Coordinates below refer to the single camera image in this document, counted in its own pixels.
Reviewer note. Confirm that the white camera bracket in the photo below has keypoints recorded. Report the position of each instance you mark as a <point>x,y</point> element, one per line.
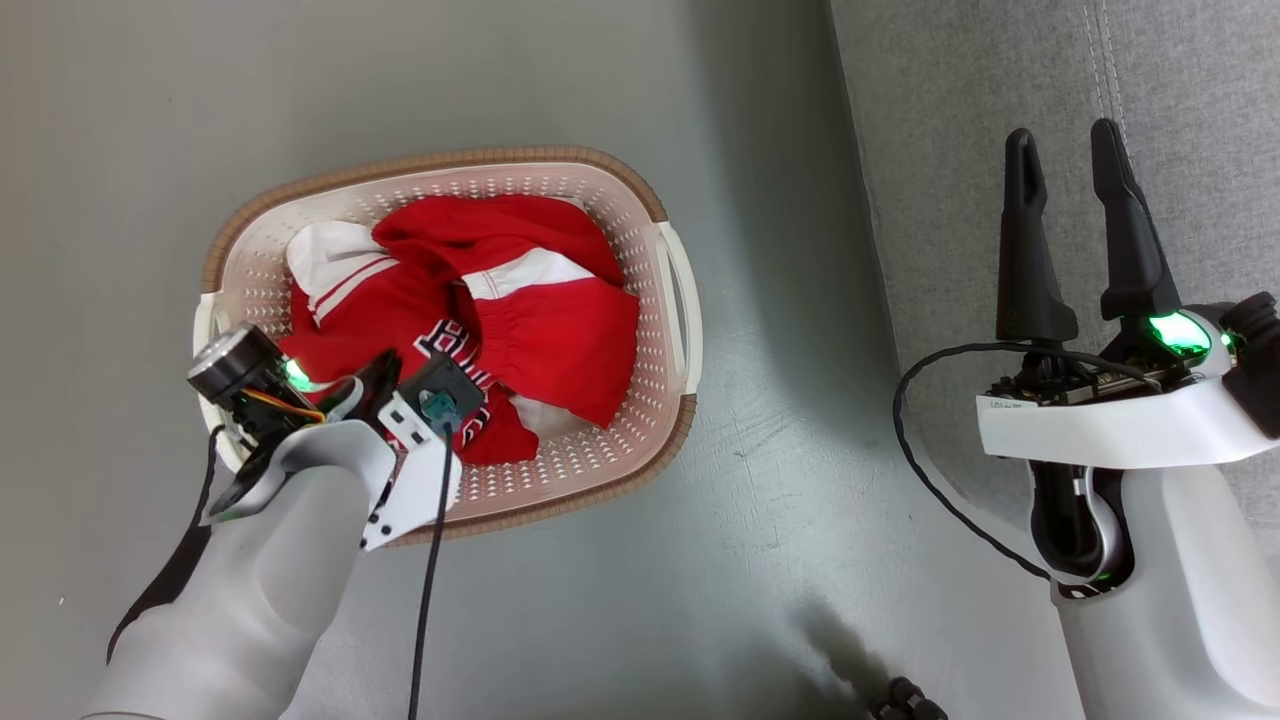
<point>420,480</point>
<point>1100,430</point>

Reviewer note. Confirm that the black knobbed robot base part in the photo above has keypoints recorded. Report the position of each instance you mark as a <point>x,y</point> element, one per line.
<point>908,702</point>

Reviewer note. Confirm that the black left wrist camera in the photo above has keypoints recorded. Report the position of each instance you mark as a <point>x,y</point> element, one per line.
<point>445,385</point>

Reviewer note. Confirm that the white left camera bracket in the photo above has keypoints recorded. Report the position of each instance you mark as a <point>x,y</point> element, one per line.
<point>420,480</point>

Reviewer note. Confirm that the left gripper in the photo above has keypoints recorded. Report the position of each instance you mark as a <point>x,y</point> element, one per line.
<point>235,370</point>

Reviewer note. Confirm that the white right camera bracket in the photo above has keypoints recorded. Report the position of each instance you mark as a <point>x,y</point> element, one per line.
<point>1100,430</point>

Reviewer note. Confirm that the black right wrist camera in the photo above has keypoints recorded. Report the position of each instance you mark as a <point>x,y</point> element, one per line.
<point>1258,360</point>

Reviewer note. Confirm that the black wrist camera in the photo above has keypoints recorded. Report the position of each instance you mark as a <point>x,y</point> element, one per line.
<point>445,385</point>
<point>1258,360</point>

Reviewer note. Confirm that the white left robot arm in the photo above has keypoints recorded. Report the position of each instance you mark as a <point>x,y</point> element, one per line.
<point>250,600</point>

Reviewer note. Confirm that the red basketball shorts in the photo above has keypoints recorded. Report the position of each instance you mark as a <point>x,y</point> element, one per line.
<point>560,340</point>

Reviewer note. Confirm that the grey fabric sofa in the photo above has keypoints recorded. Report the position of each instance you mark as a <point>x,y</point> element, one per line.
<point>950,200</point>

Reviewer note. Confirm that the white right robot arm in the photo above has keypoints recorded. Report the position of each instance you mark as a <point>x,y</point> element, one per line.
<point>1180,600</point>

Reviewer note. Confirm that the white plastic laundry basket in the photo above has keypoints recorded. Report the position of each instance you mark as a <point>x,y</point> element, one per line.
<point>640,420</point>

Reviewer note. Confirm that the red numbered basketball jersey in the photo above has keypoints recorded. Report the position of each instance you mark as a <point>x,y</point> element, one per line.
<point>355,305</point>

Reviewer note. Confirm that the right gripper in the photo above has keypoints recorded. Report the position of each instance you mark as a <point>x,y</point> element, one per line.
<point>1150,355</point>

